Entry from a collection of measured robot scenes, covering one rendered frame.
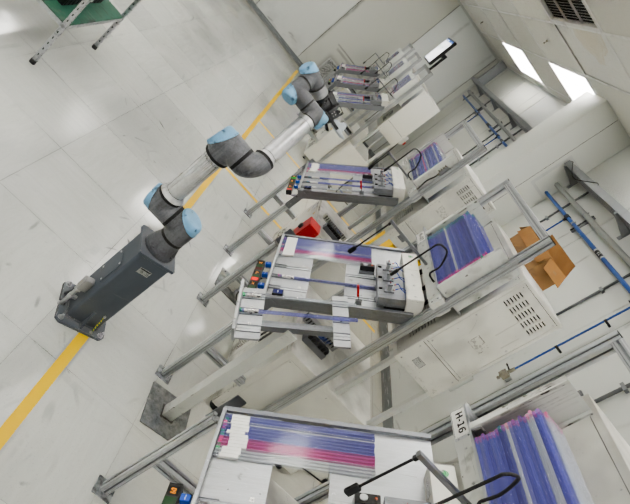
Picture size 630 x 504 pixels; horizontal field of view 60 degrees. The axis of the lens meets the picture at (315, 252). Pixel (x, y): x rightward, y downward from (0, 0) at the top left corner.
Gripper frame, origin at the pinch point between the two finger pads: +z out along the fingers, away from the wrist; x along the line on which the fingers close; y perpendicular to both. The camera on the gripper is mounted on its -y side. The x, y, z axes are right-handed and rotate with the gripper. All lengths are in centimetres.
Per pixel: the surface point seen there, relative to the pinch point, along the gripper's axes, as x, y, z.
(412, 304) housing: -46, -16, 70
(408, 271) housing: -22, -3, 75
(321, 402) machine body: -28, -77, 107
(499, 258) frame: -66, 22, 58
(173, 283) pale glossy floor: 76, -107, 60
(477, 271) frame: -62, 12, 61
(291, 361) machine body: -19, -77, 79
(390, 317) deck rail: -43, -27, 71
